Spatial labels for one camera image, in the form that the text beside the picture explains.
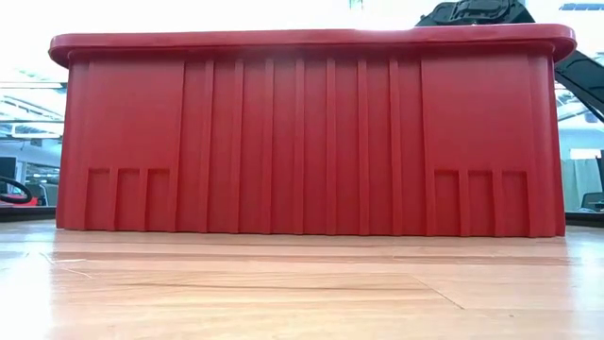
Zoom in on red plastic ribbed bin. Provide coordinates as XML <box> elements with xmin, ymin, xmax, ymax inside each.
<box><xmin>48</xmin><ymin>23</ymin><xmax>578</xmax><ymax>238</ymax></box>

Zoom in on red background object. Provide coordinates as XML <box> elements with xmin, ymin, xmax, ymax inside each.
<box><xmin>0</xmin><ymin>195</ymin><xmax>39</xmax><ymax>208</ymax></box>

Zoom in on dark office chair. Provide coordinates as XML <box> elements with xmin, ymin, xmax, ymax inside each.
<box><xmin>579</xmin><ymin>191</ymin><xmax>604</xmax><ymax>213</ymax></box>

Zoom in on dark computer monitor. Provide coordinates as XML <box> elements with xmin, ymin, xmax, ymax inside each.
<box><xmin>0</xmin><ymin>157</ymin><xmax>18</xmax><ymax>195</ymax></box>

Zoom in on black cable loop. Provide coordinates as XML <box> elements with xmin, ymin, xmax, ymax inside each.
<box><xmin>0</xmin><ymin>175</ymin><xmax>34</xmax><ymax>205</ymax></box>

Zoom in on black table edge rail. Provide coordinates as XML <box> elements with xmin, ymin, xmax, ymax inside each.
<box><xmin>564</xmin><ymin>211</ymin><xmax>604</xmax><ymax>229</ymax></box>
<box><xmin>0</xmin><ymin>205</ymin><xmax>58</xmax><ymax>223</ymax></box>

